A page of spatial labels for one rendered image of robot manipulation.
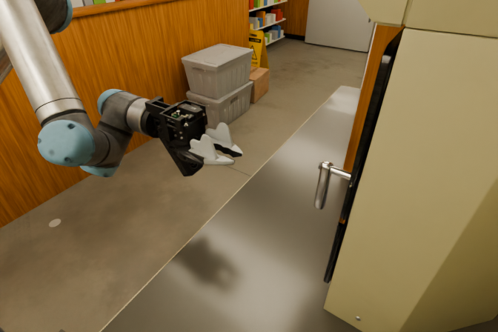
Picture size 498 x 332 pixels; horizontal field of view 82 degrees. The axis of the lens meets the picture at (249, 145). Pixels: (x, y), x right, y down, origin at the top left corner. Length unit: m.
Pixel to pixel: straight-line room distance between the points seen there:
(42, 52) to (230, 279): 0.53
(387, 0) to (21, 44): 0.56
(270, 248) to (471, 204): 0.41
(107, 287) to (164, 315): 1.25
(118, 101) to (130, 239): 1.39
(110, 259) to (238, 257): 1.37
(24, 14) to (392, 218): 0.66
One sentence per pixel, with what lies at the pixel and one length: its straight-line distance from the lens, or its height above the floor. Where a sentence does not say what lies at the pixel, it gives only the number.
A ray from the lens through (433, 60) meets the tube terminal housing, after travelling 0.30.
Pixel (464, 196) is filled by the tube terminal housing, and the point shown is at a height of 1.26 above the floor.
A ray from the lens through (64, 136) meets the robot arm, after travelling 0.55.
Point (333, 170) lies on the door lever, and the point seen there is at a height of 1.20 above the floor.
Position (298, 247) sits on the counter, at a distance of 0.66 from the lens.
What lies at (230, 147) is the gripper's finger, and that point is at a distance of 0.55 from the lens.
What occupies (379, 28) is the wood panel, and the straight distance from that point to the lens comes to 0.68.
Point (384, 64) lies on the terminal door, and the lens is 0.31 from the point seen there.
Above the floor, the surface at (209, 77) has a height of 0.54.
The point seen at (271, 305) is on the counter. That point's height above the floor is 0.94.
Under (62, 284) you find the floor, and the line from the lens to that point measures 1.95.
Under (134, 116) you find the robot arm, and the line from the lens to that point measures 0.63.
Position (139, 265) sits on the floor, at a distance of 1.85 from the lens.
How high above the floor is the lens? 1.47
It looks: 34 degrees down
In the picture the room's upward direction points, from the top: straight up
